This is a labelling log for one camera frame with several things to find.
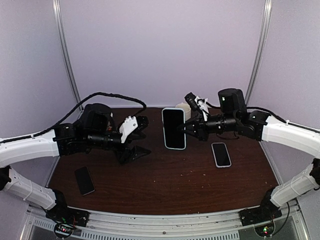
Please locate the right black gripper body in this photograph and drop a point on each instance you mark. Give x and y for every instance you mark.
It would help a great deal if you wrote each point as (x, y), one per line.
(203, 133)

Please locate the cream ribbed cup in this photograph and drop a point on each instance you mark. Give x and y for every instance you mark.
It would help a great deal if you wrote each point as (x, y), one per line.
(186, 109)

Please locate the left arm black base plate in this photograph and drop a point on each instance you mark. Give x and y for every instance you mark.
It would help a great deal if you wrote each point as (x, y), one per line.
(68, 216)

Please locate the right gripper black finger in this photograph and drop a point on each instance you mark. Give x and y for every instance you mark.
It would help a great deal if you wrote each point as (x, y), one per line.
(188, 124)
(192, 133)

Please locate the lavender phone case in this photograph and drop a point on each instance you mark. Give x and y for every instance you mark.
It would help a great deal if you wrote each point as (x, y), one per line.
(221, 166)

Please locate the aluminium corner post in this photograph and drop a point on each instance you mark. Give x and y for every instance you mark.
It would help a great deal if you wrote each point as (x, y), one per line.
(263, 35)
(64, 47)

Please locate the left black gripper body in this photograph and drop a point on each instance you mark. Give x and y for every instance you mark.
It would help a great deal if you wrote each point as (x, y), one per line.
(124, 154)

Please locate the left aluminium corner post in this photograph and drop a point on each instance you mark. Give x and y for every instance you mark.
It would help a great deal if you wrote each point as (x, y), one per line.
(64, 47)

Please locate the right aluminium corner post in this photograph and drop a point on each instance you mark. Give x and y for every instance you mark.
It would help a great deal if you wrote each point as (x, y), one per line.
(263, 35)

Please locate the silver edged black smartphone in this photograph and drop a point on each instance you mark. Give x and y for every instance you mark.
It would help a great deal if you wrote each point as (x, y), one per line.
(221, 155)

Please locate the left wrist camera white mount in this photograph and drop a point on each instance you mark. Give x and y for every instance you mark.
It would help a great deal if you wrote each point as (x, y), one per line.
(132, 125)

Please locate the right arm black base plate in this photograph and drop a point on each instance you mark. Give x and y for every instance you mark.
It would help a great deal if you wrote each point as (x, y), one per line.
(256, 215)

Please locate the aluminium front rail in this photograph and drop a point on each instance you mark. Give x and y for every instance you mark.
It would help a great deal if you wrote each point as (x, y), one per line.
(233, 224)

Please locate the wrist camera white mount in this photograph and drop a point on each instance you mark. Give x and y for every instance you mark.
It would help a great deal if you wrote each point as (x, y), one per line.
(132, 125)
(197, 104)

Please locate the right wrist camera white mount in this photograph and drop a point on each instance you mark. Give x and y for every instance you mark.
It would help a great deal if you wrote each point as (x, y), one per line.
(197, 104)

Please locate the black smartphone under stack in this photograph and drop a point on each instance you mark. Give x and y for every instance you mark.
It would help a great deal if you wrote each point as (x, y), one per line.
(84, 181)

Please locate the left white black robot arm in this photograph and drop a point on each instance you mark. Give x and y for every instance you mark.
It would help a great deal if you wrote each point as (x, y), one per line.
(94, 129)

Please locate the light blue phone case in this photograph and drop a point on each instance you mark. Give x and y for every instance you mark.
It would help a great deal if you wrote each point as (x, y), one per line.
(173, 147)

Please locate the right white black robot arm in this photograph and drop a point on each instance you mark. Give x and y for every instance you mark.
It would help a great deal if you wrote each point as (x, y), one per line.
(261, 125)

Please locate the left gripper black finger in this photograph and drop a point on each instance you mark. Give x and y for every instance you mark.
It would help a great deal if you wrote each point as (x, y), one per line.
(135, 136)
(138, 152)

